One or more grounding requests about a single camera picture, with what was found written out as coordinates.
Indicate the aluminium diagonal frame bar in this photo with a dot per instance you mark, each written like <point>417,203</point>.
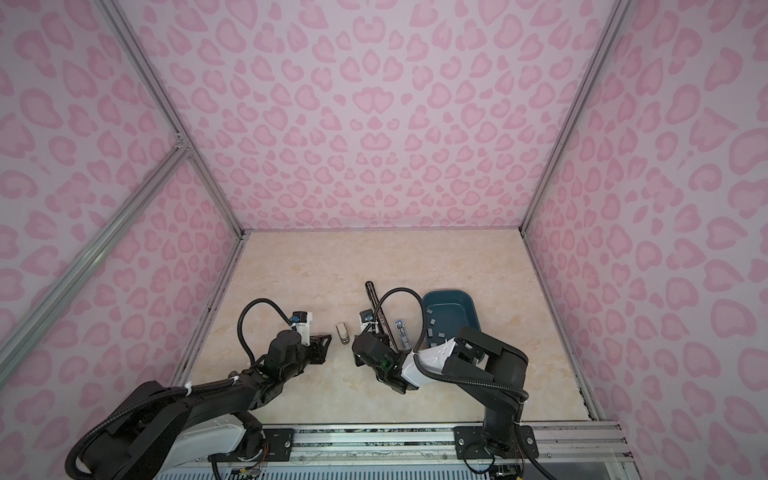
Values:
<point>39,319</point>

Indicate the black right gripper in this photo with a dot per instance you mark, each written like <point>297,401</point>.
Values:
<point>358,359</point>

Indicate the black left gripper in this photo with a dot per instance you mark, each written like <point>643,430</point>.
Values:
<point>318,347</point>

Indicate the aluminium corner frame post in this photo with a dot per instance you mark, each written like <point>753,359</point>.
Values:
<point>129,41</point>
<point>620,15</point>

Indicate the aluminium corner frame post right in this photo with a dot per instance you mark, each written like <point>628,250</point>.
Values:
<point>620,15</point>

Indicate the aluminium corner frame post left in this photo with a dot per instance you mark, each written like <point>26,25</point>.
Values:
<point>129,41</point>

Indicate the black long stapler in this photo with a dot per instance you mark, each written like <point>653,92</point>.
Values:
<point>382,325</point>

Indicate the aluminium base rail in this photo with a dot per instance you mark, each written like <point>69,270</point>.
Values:
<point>564,449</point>

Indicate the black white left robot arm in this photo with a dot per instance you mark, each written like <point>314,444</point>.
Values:
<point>135,440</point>

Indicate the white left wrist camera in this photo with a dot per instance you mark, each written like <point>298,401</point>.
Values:
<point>301,323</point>

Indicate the teal plastic tray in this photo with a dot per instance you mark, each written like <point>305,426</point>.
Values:
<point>448,312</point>

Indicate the light blue mini stapler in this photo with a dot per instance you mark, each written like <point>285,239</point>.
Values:
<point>403,335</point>

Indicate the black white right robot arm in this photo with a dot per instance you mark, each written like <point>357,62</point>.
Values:
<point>487,369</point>

